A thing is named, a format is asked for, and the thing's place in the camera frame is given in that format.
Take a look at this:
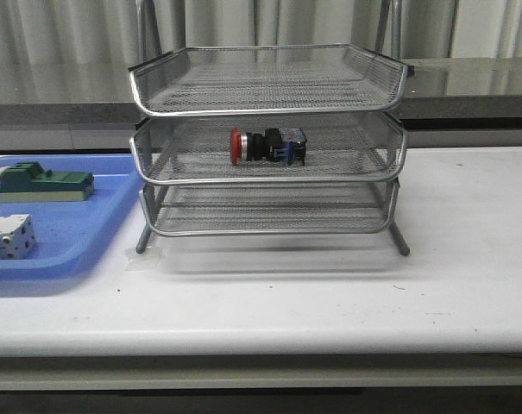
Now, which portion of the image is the red emergency stop button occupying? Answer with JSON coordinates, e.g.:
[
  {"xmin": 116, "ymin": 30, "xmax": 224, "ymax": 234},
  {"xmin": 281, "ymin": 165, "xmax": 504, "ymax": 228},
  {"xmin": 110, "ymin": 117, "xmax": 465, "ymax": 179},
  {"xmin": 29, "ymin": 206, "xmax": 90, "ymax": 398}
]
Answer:
[{"xmin": 230, "ymin": 128, "xmax": 307, "ymax": 166}]

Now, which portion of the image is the silver mesh tray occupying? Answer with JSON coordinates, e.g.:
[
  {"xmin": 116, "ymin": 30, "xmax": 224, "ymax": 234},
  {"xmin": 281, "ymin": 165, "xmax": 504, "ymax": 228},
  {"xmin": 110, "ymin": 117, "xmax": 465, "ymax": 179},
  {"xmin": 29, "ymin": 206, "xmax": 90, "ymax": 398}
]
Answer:
[
  {"xmin": 129, "ymin": 44, "xmax": 411, "ymax": 117},
  {"xmin": 129, "ymin": 112, "xmax": 407, "ymax": 185},
  {"xmin": 139, "ymin": 180, "xmax": 399, "ymax": 237}
]

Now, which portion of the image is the silver mesh bottom tray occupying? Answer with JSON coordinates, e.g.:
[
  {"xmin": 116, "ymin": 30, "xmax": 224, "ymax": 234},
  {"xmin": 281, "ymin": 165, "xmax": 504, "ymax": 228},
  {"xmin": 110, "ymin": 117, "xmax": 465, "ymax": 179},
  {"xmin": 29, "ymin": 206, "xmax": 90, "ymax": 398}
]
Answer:
[{"xmin": 139, "ymin": 180, "xmax": 399, "ymax": 237}]

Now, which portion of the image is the silver mesh top tray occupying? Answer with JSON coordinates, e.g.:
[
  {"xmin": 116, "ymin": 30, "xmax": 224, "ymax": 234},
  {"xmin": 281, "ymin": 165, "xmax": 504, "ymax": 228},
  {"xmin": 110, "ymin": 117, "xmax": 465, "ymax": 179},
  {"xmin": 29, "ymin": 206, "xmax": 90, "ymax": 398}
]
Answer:
[{"xmin": 129, "ymin": 44, "xmax": 411, "ymax": 117}]

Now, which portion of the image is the blue plastic tray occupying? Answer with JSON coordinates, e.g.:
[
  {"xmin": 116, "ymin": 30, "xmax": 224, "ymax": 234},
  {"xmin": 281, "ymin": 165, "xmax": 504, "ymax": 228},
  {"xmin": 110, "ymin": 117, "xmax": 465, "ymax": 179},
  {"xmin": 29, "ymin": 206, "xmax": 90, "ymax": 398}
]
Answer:
[{"xmin": 0, "ymin": 154, "xmax": 142, "ymax": 281}]

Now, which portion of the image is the green terminal block component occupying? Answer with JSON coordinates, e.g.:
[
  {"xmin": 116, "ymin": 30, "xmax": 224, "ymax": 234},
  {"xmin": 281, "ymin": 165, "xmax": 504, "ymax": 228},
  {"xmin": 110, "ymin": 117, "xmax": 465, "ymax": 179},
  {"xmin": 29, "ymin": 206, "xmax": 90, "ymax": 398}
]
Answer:
[{"xmin": 0, "ymin": 161, "xmax": 95, "ymax": 203}]

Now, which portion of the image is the white electrical block component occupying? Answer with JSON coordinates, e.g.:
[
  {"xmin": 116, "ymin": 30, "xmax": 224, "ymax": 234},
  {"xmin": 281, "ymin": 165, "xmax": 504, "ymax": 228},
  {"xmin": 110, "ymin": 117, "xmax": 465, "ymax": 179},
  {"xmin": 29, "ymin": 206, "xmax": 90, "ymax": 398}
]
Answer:
[{"xmin": 0, "ymin": 214, "xmax": 36, "ymax": 260}]

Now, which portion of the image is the grey metal rack frame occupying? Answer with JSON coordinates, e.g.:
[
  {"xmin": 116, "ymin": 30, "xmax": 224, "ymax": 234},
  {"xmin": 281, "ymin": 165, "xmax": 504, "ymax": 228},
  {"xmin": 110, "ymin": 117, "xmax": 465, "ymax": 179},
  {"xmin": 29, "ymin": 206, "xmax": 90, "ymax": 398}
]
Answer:
[{"xmin": 136, "ymin": 66, "xmax": 413, "ymax": 255}]

